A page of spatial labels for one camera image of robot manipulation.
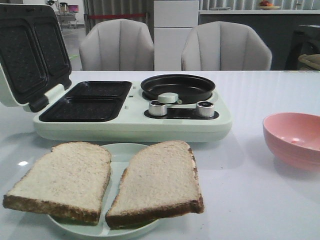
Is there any dark grey counter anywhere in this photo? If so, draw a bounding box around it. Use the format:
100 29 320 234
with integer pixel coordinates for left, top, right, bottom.
198 9 320 71

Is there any left silver control knob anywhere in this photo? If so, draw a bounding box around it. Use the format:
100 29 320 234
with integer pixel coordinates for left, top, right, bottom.
148 100 167 117

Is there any bread slice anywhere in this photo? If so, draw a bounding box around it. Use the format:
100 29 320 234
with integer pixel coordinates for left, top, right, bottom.
105 140 205 228
2 141 112 225

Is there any red barrier belt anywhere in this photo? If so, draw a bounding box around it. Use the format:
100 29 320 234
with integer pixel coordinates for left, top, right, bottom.
87 13 147 20

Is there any beige cushion at right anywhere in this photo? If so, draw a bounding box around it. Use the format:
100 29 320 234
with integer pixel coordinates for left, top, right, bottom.
298 54 320 71

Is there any black round frying pan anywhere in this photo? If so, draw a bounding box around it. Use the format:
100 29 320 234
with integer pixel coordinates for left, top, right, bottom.
140 74 216 105

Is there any pink plastic bowl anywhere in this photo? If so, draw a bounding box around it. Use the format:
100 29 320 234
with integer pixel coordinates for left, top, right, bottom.
263 112 320 172

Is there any mint green sandwich maker lid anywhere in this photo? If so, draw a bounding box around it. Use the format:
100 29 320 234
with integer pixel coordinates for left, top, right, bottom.
0 3 72 112

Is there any silver control knob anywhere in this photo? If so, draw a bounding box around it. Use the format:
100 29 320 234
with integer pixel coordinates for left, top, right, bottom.
148 100 167 117
195 101 215 118

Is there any white cabinet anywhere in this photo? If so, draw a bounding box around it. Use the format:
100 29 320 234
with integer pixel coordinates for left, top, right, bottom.
153 0 199 71

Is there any right silver control knob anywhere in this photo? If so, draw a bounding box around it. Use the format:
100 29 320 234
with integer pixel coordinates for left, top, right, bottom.
195 101 215 118

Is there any right beige upholstered chair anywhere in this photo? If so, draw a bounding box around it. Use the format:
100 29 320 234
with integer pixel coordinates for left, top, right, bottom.
181 21 273 71

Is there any fruit plate on counter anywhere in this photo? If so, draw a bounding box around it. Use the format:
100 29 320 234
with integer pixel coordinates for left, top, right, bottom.
258 0 281 10

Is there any mint green round plate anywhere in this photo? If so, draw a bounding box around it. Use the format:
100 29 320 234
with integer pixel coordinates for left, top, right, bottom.
49 143 160 240

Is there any beige upholstered chair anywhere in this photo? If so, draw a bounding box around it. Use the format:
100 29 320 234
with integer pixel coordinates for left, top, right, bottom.
181 21 273 71
79 18 155 71

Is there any left beige upholstered chair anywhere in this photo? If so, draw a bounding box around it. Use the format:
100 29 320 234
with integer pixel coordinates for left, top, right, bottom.
79 18 155 71

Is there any mint green breakfast maker base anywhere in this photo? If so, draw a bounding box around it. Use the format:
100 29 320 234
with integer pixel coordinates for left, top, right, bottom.
33 81 232 143

